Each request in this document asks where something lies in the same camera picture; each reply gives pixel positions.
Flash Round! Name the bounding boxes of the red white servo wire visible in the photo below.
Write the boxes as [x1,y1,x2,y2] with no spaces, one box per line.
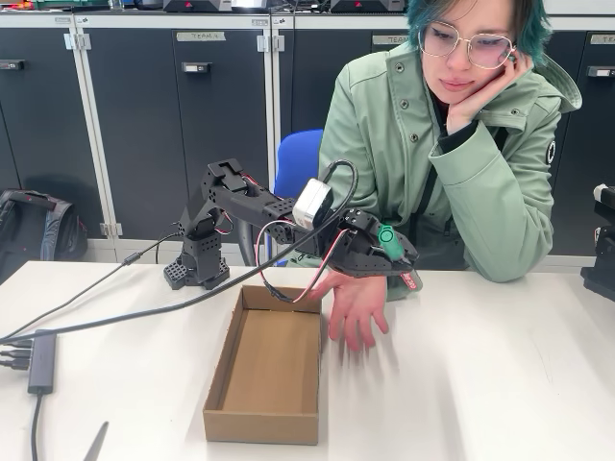
[257,219,355,304]

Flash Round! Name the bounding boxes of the dark grey backpack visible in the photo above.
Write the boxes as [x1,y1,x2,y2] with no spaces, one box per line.
[0,188,89,284]

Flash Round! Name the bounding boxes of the green plastic crate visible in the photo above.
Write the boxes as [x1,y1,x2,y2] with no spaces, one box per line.
[36,0,112,11]

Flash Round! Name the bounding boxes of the person's right hand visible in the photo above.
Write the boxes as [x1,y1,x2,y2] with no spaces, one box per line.
[307,271,390,352]

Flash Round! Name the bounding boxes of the blue office chair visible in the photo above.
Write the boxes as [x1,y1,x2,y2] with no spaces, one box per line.
[238,128,326,268]

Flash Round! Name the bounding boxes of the person's left hand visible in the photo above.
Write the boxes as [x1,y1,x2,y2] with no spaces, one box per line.
[445,47,534,136]

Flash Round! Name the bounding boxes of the person's left forearm green sleeve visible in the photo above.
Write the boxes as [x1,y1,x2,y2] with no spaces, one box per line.
[427,119,554,284]

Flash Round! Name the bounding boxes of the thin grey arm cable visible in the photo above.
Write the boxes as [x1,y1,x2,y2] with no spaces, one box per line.
[0,231,184,343]

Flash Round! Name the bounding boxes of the grey hub cable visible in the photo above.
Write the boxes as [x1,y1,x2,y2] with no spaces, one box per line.
[30,392,46,461]

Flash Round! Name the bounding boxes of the black device red logo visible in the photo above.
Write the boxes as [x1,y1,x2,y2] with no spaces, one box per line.
[162,0,235,13]
[330,0,406,14]

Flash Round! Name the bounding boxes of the brown cardboard box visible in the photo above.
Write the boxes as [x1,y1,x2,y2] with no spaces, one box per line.
[202,284,323,446]

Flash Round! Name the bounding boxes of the person's head teal hair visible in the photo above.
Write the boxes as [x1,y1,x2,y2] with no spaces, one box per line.
[406,0,554,105]

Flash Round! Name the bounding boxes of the grey scissors tip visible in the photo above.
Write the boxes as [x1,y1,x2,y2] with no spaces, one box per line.
[83,421,111,461]

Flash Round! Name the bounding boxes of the gold rimmed glasses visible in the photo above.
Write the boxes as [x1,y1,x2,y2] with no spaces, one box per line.
[416,21,519,68]

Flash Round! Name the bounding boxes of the thick grey camera cable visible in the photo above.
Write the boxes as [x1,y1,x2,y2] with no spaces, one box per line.
[0,160,360,345]

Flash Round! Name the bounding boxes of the grey USB hub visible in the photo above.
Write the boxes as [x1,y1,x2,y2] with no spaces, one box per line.
[27,329,58,396]

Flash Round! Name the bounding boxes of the person's green jacket torso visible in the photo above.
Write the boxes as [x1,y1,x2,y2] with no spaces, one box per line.
[287,45,583,303]

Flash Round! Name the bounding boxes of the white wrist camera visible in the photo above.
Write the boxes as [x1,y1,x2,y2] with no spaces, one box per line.
[291,178,334,230]

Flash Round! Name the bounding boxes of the green capped black marker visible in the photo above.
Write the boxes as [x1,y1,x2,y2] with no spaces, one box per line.
[377,224,418,290]

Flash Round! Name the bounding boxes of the dark grey cabinet door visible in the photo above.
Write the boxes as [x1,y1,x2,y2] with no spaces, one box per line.
[540,31,615,258]
[76,27,271,245]
[278,29,409,244]
[0,27,106,241]

